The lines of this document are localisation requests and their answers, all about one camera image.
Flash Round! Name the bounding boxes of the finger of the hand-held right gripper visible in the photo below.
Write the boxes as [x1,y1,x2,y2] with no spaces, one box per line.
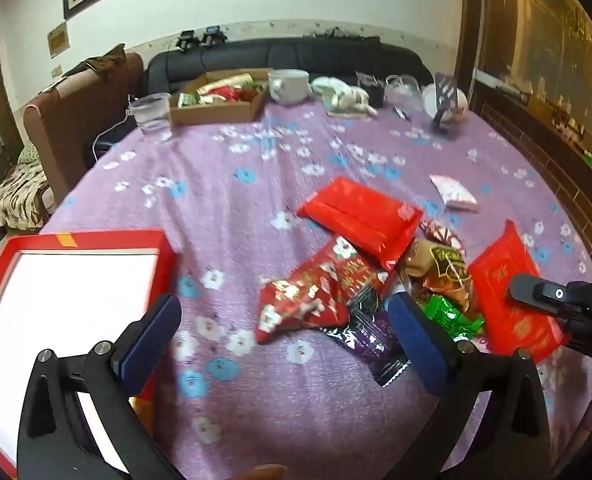
[508,273,584,319]

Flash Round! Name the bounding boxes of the white bowl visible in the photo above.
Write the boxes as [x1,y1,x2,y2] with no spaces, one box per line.
[422,82,469,123]

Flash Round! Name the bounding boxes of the red box with white inside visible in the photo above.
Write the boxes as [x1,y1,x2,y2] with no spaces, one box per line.
[0,229,179,478]

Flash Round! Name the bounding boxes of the pink and white snack packet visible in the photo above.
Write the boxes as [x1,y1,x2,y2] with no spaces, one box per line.
[430,174,479,212]

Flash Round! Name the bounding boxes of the red striped candy packet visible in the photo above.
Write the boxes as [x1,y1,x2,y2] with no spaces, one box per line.
[421,219,464,251]

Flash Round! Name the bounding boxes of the yellow wall plaque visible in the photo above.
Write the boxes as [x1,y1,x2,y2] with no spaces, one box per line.
[47,22,71,58]

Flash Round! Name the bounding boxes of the white charging cable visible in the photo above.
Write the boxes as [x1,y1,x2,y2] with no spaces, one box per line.
[92,95,141,166]

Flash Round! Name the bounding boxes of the pile of assorted wrapped snacks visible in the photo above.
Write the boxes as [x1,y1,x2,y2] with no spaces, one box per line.
[177,73,269,108]

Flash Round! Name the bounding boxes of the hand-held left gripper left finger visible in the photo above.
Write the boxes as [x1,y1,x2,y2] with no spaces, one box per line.
[18,292,184,480]

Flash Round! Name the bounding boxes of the black leather sofa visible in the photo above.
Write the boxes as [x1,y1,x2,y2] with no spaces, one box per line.
[143,37,434,111]

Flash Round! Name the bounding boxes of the brown cloth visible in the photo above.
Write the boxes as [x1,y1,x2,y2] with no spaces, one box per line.
[78,44,126,78]

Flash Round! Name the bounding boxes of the clear plastic container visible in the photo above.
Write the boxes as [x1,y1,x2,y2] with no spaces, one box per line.
[385,74,421,106]

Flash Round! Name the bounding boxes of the red floral snack bag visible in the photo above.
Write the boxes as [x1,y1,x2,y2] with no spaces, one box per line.
[256,236,391,345]

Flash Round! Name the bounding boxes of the bundle of dark cables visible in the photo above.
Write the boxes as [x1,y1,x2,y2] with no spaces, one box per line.
[303,27,379,41]

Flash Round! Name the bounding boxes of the cardboard box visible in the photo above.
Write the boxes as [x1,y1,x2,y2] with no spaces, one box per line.
[170,69,274,126]

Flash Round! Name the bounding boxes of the brown snack packet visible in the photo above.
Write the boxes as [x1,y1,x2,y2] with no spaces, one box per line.
[401,237,474,311]

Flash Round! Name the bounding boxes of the clear plastic cup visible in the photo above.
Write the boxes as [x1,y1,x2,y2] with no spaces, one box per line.
[128,92,174,143]

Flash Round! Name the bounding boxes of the brown armchair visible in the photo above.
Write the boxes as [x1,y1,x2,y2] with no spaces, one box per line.
[23,52,144,201]

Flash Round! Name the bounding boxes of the black cup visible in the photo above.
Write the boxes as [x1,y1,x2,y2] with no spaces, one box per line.
[356,72,387,108]

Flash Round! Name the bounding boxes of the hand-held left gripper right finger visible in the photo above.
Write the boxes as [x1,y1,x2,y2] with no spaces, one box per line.
[387,292,549,480]

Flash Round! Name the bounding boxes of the green snack packet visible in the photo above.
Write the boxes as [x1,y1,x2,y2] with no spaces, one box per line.
[423,294,487,342]

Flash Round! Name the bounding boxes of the leaf patterned blanket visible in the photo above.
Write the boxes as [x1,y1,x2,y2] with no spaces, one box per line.
[0,162,51,231]

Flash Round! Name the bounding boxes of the wooden display cabinet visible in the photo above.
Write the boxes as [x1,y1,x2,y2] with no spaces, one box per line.
[461,0,592,281]

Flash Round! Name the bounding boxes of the white mug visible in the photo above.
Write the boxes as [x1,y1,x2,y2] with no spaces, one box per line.
[267,69,314,106]

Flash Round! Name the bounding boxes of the large red snack packet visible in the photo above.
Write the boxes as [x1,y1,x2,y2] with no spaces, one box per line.
[296,176,424,271]
[468,220,569,363]

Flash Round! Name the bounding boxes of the dark snack packet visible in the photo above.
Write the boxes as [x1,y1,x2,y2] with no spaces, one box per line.
[333,287,411,387]

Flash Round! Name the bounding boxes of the purple floral blanket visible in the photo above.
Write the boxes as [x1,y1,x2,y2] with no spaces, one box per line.
[40,92,592,480]

